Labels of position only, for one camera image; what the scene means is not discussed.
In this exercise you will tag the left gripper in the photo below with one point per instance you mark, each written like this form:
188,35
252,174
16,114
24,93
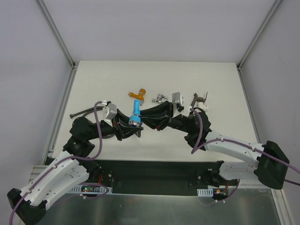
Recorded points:
116,124

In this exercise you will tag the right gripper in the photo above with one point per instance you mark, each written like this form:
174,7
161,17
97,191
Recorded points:
169,115

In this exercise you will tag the blue plastic faucet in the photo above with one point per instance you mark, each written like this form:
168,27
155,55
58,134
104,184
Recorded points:
134,119

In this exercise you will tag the chrome lever faucet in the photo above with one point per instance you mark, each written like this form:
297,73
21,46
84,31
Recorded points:
160,99

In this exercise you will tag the white elbow fitting right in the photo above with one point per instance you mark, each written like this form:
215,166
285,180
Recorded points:
200,105

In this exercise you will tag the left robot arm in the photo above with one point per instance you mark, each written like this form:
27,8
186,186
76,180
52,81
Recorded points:
74,165

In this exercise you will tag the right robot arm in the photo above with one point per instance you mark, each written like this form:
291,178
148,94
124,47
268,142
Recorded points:
266,163

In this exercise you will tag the orange plastic faucet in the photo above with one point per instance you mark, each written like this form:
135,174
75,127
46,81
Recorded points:
139,96

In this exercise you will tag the dark metal lever faucet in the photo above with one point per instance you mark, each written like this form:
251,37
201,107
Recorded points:
198,99

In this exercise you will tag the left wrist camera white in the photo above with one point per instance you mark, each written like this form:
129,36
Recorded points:
109,112

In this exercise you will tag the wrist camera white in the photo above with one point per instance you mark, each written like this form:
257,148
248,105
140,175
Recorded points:
109,112
177,100

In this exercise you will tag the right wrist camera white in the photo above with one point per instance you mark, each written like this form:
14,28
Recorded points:
177,100

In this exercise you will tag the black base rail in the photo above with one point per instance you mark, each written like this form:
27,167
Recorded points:
157,177

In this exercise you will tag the left aluminium frame post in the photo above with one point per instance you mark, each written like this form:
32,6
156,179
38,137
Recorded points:
55,32

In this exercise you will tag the aluminium frame post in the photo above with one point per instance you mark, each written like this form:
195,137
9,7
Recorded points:
55,32
265,22

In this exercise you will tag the right aluminium frame post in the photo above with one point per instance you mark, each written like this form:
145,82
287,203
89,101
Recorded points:
265,22

